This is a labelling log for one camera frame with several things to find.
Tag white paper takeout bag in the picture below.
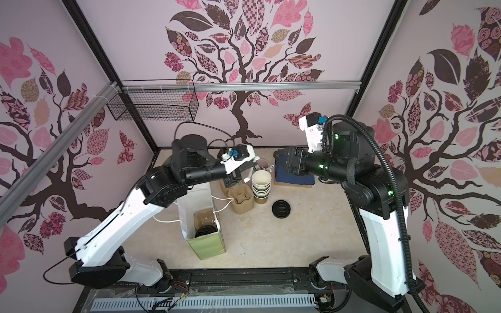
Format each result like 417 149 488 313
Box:
155 183 234 260

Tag single cardboard cup carrier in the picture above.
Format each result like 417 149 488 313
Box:
194 208 218 231

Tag black cup lid stack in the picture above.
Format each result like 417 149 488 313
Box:
272 200 291 219

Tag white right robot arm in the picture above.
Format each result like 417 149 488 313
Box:
274 113 424 312

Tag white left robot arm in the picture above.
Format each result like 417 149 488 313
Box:
64 134 257 289

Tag blue napkin stack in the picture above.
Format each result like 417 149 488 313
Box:
275 154 315 185

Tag stacked paper cups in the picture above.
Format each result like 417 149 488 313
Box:
251 170 272 205

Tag brown cardboard napkin box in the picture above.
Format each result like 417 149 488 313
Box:
274 181 314 188

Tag pink bucket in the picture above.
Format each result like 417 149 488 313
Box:
256 159 270 170

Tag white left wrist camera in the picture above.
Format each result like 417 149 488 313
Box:
219 144 260 174

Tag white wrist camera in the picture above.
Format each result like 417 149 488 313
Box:
219 144 260 174
299 112 327 153

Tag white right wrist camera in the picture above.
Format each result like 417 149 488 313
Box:
299 112 327 153

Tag black corrugated cable hose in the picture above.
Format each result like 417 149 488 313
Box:
322 114 431 313

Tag aluminium rail back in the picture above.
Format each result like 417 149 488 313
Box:
121 80 361 93

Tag aluminium rail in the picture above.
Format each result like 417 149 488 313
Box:
121 80 361 93
1 82 120 225

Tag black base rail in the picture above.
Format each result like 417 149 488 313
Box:
72 267 353 313

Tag black wire basket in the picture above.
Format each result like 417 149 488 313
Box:
107 78 199 122

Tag white slotted cable duct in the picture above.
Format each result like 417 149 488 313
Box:
85 294 318 312

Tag aluminium rail left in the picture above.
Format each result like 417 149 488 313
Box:
1 82 120 225

